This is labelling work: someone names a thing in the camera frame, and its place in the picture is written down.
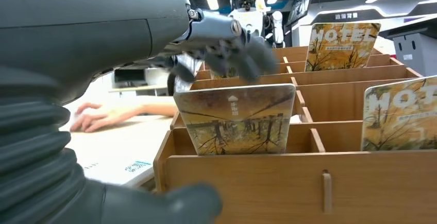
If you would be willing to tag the wooden compartment box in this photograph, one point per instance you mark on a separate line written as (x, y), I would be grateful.
(273, 188)

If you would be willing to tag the grey card reader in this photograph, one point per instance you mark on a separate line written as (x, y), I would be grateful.
(136, 166)

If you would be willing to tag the grey equipment cabinet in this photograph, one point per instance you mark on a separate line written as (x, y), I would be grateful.
(416, 55)

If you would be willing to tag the hotel room key card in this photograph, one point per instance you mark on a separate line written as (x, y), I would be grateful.
(235, 123)
(295, 119)
(399, 116)
(341, 48)

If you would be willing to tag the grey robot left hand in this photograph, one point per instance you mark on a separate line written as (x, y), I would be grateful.
(85, 21)

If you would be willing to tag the standing humanoid robot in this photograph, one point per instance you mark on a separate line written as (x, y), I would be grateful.
(251, 17)

